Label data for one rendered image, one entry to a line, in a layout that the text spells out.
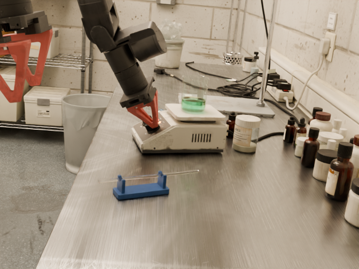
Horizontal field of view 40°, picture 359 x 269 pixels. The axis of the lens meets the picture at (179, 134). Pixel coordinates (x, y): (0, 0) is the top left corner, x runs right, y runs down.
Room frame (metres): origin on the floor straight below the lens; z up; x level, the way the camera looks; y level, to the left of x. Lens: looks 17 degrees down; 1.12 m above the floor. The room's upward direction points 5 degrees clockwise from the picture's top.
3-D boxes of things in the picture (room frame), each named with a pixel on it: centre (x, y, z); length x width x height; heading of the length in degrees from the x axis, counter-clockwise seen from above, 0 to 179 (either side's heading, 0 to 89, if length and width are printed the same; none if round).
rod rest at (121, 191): (0.82, 0.06, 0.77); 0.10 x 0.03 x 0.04; 118
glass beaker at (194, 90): (1.11, -0.03, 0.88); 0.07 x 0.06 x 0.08; 10
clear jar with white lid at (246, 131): (1.13, -0.16, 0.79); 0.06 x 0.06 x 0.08
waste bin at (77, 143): (2.76, 0.54, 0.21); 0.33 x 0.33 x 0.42
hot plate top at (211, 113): (1.12, -0.03, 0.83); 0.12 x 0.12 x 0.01; 17
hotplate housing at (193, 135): (1.11, -0.01, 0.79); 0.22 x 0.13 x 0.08; 107
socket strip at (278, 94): (1.89, -0.35, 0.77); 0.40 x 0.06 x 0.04; 3
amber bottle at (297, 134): (1.19, -0.30, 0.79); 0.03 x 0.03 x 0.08
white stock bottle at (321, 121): (1.16, -0.35, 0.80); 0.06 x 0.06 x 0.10
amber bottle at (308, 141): (1.06, -0.30, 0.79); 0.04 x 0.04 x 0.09
